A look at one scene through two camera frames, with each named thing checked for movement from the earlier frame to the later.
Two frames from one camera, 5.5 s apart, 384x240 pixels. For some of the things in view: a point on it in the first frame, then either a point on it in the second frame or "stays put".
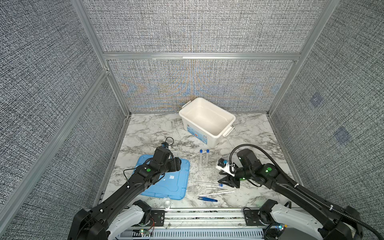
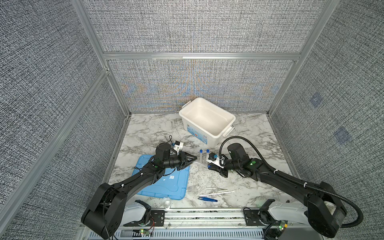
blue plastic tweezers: x=207 y=199 stays put
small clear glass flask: x=167 y=203 stays put
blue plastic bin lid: x=173 y=185 stays put
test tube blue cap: x=219 y=184 → x=199 y=163
